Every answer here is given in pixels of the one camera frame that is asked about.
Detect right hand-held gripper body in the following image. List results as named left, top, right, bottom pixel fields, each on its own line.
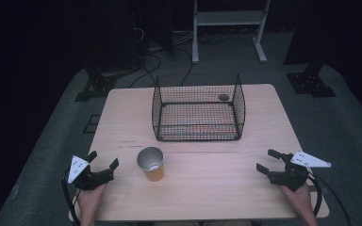
left=268, top=151, right=332, bottom=192

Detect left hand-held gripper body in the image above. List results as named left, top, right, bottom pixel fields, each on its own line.
left=67, top=154, right=115, bottom=191

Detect orange paper cup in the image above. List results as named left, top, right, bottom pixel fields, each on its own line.
left=137, top=146, right=165, bottom=183

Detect black wire mesh basket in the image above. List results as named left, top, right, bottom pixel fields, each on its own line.
left=151, top=73, right=246, bottom=142

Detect person's left hand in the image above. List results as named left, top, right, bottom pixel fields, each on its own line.
left=75, top=183, right=107, bottom=222

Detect person's right hand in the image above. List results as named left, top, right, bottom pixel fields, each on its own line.
left=279, top=183, right=314, bottom=219

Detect black stand base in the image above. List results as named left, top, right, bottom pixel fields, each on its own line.
left=74, top=67, right=140, bottom=103

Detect white metal stand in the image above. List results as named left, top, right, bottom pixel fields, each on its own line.
left=191, top=0, right=272, bottom=65

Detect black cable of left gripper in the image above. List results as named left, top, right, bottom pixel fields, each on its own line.
left=60, top=168, right=82, bottom=226

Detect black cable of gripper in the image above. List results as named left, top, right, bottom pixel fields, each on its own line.
left=306, top=171, right=353, bottom=226
left=60, top=168, right=82, bottom=226

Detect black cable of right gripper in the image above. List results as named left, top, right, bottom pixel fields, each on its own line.
left=306, top=171, right=353, bottom=226

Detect black stand base plate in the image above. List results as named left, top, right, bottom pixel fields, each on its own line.
left=286, top=71, right=337, bottom=98

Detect black floor cables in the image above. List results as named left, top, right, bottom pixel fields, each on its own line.
left=128, top=26, right=196, bottom=89

